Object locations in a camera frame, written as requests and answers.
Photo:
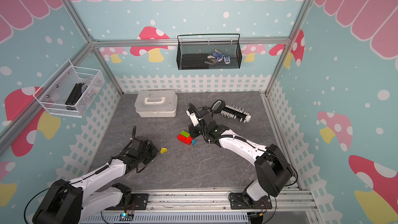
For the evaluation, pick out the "white wire wall basket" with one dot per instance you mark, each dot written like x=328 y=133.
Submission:
x=53 y=94

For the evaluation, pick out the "black wire wall basket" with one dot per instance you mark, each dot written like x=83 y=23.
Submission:
x=193 y=50

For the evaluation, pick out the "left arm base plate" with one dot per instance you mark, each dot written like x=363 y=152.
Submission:
x=136 y=202

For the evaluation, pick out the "yellow small block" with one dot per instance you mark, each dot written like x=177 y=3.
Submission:
x=163 y=150

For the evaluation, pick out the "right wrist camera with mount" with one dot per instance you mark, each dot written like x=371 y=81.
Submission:
x=196 y=115

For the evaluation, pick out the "black box in white basket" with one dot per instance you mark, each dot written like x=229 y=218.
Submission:
x=76 y=93

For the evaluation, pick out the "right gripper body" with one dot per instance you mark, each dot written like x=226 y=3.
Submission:
x=195 y=131

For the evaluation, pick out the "blue white item in basket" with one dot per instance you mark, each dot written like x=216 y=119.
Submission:
x=218 y=57

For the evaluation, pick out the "white plastic storage box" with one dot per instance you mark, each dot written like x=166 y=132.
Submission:
x=156 y=104

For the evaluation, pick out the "red block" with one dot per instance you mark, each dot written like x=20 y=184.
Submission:
x=188 y=140
x=182 y=138

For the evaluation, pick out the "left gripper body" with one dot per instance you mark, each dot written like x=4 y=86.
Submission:
x=145 y=157

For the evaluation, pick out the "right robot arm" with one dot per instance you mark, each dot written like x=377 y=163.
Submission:
x=272 y=168

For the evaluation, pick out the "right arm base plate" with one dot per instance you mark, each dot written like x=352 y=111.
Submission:
x=241 y=201

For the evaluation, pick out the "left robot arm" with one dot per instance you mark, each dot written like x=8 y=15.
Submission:
x=70 y=202

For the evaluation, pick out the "green rectangular block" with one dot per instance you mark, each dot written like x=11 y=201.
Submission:
x=185 y=134

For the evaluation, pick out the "small green-lit circuit board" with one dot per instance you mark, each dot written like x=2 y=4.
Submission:
x=126 y=217

